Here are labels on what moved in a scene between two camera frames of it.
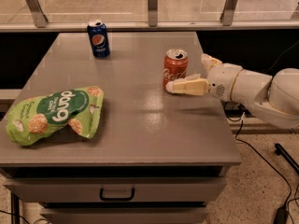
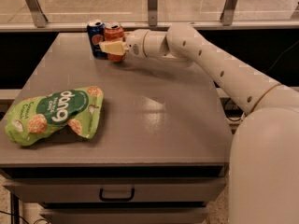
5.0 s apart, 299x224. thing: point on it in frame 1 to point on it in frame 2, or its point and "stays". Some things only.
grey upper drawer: x=114 y=189 stays
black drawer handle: x=133 y=195 stays
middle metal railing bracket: x=152 y=6 stays
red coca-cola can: x=175 y=65 to x=113 y=32
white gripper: x=221 y=79 to x=135 y=44
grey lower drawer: x=122 y=215 stays
